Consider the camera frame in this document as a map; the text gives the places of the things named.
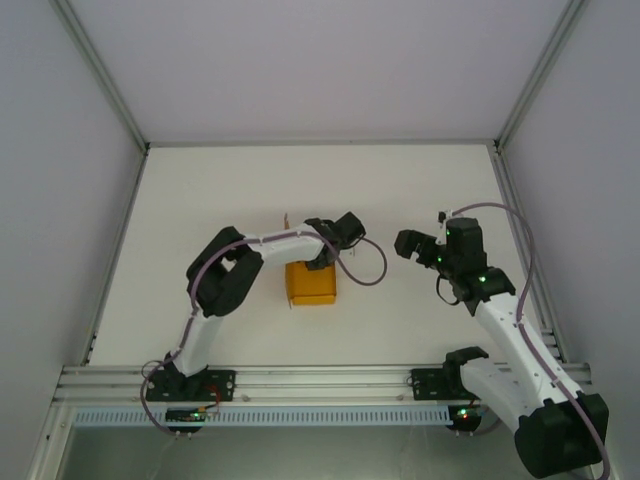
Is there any grey metal panel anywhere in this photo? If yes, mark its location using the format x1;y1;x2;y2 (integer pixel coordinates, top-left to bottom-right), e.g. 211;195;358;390
63;424;526;480

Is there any long aluminium base rail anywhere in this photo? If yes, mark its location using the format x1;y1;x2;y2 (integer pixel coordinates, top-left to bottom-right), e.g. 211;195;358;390
54;363;592;402

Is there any black cable loop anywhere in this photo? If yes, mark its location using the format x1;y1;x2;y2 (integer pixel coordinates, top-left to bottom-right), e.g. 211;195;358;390
435;273;460;306

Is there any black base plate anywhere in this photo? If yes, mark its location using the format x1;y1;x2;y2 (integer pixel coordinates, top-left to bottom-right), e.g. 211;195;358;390
144;368;237;402
409;367;481;401

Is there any yellow paper box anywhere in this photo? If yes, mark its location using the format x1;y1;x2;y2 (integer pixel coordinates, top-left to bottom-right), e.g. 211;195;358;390
282;212;339;307

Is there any light blue slotted cable duct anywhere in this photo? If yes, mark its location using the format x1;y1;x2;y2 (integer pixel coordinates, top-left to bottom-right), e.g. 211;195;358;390
73;404;451;427

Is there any aluminium frame post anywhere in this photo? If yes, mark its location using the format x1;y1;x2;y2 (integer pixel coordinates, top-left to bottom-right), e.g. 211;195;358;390
47;0;151;152
492;0;591;152

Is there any small controller board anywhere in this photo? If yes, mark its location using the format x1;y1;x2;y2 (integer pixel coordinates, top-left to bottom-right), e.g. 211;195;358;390
164;407;207;424
449;405;484;427

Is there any aluminium table side rail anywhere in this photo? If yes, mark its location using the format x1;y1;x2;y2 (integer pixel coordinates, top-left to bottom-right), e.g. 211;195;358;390
492;149;569;366
79;144;151;366

